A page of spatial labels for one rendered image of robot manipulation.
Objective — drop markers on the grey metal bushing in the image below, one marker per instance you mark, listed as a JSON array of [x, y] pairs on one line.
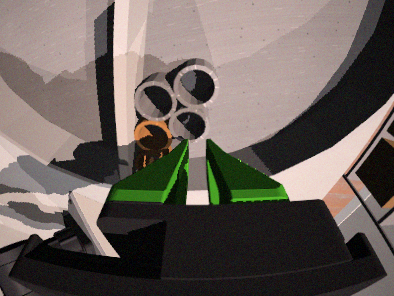
[[191, 99], [149, 109], [194, 133]]

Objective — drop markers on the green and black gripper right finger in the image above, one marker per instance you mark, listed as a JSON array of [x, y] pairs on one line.
[[237, 182]]

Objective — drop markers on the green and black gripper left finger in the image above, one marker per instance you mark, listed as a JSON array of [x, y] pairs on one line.
[[164, 180]]

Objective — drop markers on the bronze bushing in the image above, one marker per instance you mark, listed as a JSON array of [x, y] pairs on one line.
[[149, 141], [146, 160]]

